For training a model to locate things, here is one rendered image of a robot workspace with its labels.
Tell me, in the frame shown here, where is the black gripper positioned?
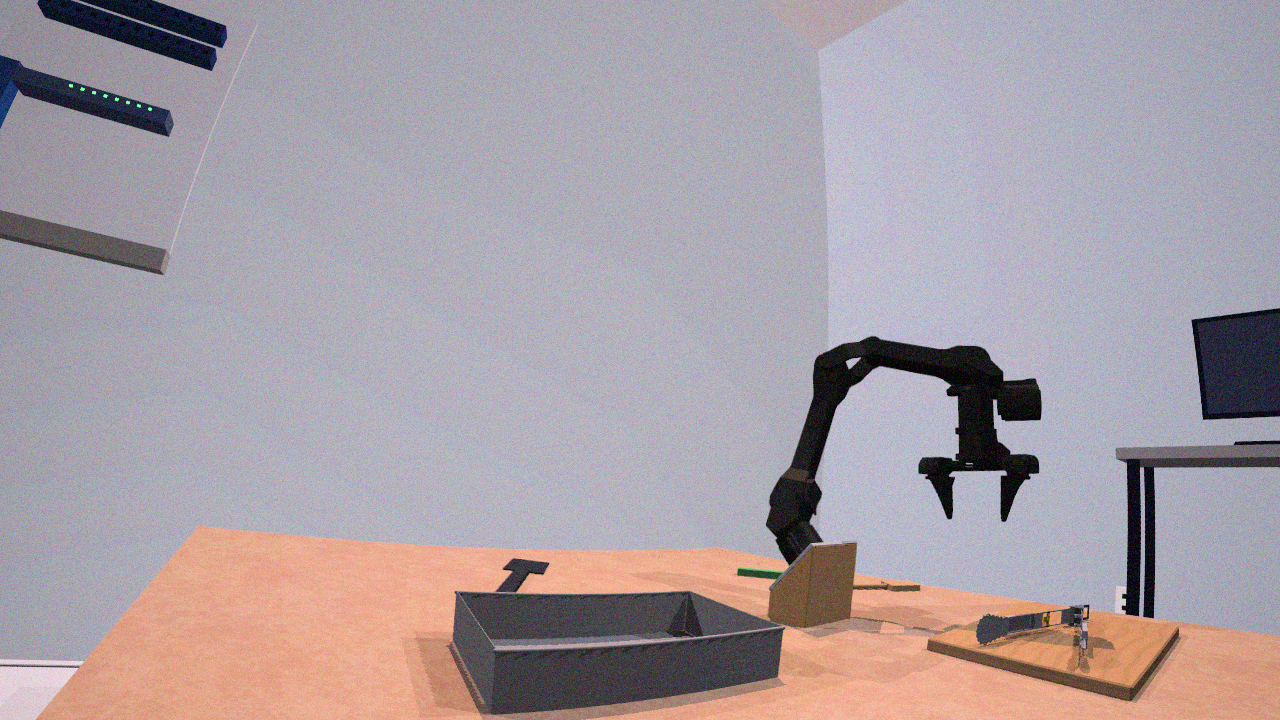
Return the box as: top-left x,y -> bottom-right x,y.
918,420 -> 1039,521

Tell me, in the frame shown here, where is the green rectangular bar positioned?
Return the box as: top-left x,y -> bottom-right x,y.
737,568 -> 783,580

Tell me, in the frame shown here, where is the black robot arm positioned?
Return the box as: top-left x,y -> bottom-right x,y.
765,336 -> 1042,566

